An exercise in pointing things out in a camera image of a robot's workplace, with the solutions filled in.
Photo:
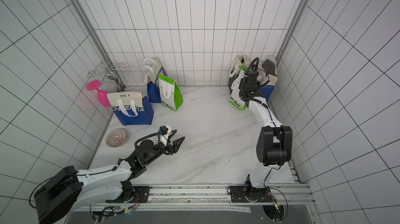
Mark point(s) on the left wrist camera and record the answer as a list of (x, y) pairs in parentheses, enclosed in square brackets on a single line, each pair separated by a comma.
[(163, 134)]

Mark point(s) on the glass dish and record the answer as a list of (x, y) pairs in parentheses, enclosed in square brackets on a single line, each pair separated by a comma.
[(116, 138)]

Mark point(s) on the green white bag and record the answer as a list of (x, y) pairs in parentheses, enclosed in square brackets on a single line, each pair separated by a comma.
[(234, 81), (170, 93)]

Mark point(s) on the pink plastic goblet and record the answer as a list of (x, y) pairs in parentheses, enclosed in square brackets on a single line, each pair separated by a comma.
[(102, 95)]

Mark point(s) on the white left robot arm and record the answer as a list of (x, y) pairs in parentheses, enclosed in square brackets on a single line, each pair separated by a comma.
[(71, 189)]

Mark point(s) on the large blue beige cheerful bag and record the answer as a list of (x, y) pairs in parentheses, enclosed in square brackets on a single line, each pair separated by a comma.
[(131, 108)]

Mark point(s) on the metal wire rack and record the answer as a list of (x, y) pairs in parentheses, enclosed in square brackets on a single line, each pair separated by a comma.
[(113, 73)]

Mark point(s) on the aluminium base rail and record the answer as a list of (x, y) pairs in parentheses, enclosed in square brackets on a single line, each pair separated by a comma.
[(198, 197)]

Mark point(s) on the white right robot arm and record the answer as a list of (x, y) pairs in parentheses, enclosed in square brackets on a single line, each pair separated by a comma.
[(274, 143)]

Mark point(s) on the blue beige bag at back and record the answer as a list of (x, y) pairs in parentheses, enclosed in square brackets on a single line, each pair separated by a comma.
[(154, 67)]

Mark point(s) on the blue beige takeout bag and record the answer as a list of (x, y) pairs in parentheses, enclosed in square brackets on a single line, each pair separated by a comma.
[(268, 76)]

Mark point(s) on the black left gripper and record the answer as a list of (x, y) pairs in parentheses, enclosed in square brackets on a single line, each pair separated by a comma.
[(175, 148)]

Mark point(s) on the navy beige small bag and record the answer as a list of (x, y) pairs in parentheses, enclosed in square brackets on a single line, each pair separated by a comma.
[(241, 62)]

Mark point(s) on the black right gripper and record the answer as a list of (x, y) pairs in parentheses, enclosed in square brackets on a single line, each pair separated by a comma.
[(250, 76)]

